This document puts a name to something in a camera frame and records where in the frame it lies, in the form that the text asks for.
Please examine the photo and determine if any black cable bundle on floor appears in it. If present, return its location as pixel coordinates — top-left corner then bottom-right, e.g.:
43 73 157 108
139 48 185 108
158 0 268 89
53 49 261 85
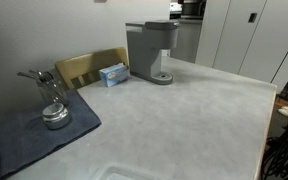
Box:
261 133 288 180

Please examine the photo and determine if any dark blue cloth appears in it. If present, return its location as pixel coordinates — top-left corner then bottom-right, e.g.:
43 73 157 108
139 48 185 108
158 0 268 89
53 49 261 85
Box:
0 88 102 180

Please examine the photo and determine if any black kitchen appliance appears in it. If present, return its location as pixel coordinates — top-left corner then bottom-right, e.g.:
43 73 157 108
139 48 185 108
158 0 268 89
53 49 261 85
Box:
178 0 207 18

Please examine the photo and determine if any grey coffee maker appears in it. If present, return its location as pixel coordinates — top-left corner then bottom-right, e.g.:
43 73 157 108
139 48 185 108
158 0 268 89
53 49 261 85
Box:
125 19 181 86

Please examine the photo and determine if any grey side counter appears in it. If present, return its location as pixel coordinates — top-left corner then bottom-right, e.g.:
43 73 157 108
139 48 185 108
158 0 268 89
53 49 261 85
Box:
168 17 203 64

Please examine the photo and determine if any blue cardboard box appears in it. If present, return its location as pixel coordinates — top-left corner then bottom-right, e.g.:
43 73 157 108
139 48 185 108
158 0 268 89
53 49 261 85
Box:
98 62 130 88

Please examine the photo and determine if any white cabinet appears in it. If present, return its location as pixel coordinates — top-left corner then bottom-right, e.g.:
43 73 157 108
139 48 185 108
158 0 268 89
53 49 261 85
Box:
194 0 288 93

